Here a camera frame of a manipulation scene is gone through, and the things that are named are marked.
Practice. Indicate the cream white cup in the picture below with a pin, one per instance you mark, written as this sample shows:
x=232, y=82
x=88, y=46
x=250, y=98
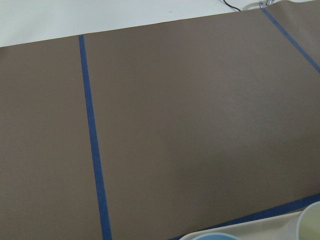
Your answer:
x=308, y=224

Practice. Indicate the cream plastic tray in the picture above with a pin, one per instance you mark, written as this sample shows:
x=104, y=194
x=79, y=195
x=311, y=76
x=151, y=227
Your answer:
x=262, y=229

